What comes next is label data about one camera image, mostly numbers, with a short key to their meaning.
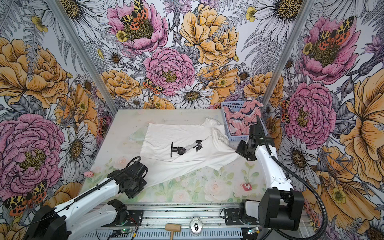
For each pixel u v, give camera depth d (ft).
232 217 2.41
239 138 3.26
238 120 3.46
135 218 2.41
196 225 1.99
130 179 2.05
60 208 1.42
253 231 2.35
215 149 3.20
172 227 2.30
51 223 1.33
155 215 2.51
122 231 2.34
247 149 2.30
